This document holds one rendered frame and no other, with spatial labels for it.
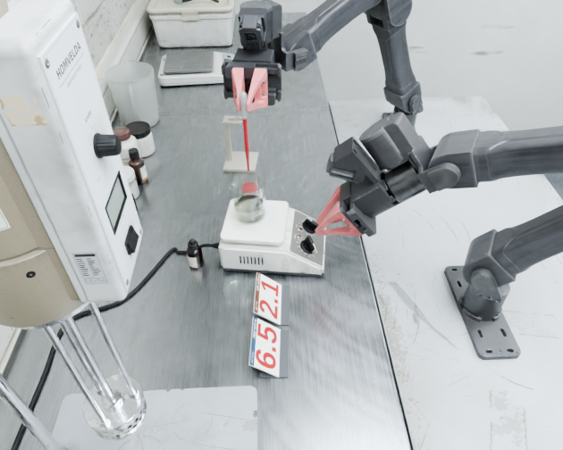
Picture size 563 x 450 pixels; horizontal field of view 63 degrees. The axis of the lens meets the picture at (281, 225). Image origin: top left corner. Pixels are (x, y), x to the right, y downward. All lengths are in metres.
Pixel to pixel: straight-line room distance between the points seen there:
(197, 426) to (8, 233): 0.48
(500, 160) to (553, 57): 2.00
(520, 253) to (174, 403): 0.57
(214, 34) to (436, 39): 1.05
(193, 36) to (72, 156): 1.59
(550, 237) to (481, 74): 1.84
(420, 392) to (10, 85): 0.69
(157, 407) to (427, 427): 0.40
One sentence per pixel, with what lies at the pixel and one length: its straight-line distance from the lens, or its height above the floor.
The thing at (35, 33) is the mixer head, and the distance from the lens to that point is 0.28.
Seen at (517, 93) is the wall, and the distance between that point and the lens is 2.68.
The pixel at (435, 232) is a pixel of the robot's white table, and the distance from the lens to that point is 1.04.
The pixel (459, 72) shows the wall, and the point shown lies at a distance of 2.50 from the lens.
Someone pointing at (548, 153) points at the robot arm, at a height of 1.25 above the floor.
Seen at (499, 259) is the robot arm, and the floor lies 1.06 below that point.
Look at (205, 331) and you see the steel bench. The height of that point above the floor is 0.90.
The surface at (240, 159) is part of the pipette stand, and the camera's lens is 1.20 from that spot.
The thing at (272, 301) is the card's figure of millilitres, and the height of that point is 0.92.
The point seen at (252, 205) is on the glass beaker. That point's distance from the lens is 0.85.
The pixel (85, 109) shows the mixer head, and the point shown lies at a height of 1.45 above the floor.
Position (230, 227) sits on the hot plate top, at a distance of 0.88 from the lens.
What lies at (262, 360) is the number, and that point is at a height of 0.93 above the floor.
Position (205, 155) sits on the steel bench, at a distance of 1.24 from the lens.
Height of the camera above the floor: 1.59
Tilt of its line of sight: 43 degrees down
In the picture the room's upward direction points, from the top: 1 degrees counter-clockwise
